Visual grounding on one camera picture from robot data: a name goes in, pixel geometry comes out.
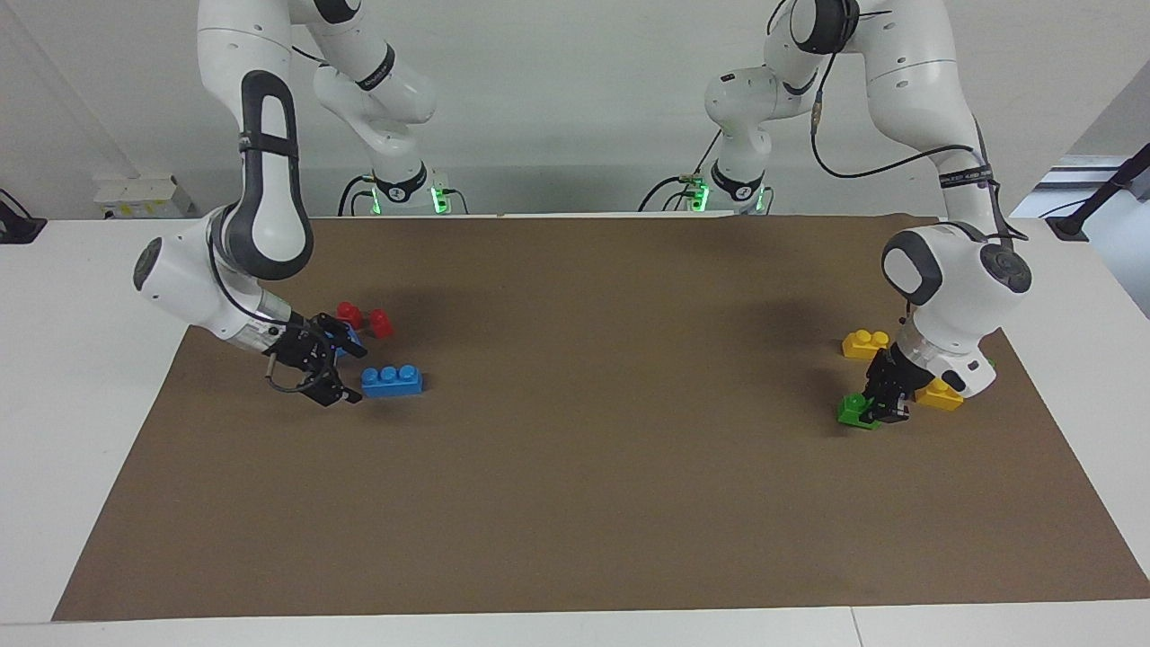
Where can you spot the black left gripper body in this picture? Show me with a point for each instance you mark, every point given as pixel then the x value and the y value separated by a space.
pixel 894 373

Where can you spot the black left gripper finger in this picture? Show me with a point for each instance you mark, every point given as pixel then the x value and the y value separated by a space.
pixel 873 406
pixel 897 413

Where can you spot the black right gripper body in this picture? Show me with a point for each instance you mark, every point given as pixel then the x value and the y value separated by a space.
pixel 305 349

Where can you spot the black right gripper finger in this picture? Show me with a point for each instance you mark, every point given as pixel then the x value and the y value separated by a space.
pixel 334 331
pixel 337 391

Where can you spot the blue three-stud block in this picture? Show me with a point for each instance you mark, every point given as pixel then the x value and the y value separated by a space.
pixel 393 382
pixel 352 341

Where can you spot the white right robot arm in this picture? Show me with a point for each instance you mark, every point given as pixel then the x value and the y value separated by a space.
pixel 225 54

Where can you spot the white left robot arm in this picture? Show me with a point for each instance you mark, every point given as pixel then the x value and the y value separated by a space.
pixel 907 63

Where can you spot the red one-stud block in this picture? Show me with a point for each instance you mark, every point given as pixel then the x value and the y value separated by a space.
pixel 382 324
pixel 349 315

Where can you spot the yellow two-stud block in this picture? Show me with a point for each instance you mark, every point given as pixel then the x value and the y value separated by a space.
pixel 862 346
pixel 939 397

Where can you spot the white power box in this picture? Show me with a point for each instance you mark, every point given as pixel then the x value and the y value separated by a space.
pixel 139 198

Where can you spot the brown paper mat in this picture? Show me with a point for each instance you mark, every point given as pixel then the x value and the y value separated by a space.
pixel 575 485

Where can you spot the black table clamp stand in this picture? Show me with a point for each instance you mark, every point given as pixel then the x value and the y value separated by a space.
pixel 1092 202

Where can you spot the black table clamp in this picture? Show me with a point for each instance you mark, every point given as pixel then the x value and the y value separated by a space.
pixel 18 225

